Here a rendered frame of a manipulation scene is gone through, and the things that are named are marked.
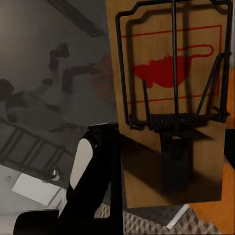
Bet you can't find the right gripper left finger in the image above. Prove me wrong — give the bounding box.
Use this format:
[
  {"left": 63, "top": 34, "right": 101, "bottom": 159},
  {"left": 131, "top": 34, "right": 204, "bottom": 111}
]
[{"left": 49, "top": 129, "right": 123, "bottom": 235}]

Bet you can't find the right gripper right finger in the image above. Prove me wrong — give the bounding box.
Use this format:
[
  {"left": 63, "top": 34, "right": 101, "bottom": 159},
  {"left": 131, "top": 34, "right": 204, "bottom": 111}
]
[{"left": 224, "top": 131, "right": 235, "bottom": 170}]

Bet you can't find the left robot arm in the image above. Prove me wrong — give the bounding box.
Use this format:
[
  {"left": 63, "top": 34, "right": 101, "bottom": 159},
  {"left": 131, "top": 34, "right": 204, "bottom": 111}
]
[{"left": 0, "top": 123, "right": 235, "bottom": 235}]

